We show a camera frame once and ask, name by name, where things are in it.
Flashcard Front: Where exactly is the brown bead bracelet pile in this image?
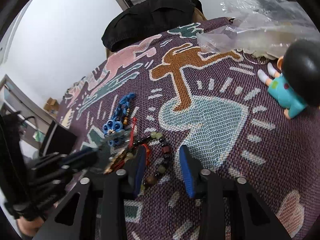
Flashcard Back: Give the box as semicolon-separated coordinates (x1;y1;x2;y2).
103;149;133;175

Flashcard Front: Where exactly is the red tassel charm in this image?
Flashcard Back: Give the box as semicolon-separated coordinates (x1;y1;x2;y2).
129;117;152;166

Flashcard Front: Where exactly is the blue flower bead bracelet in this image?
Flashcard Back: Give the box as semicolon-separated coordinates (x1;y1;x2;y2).
102;92;136;147

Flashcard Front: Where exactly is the dark bead bracelet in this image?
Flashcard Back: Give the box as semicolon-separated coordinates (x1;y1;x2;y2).
125;130;173;193

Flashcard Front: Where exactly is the person's left hand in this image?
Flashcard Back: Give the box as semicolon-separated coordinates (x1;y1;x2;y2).
16;217;44;238

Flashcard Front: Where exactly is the black open gift box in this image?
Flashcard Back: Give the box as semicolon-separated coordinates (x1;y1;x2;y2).
39;121;77;157

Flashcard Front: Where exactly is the cardboard box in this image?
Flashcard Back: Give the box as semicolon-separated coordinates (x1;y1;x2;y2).
43;98;60;118

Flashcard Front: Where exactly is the patterned purple woven blanket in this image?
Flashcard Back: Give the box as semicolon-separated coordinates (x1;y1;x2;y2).
57;18;319;239

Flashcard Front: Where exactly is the black haired boy figurine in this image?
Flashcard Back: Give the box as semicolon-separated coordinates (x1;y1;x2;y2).
257;40;319;119

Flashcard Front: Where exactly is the clear plastic bag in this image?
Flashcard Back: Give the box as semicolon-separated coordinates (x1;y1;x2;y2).
197;0;319;59

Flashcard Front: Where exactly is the black jacket on chair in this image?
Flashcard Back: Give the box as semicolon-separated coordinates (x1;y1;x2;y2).
101;0;202;52

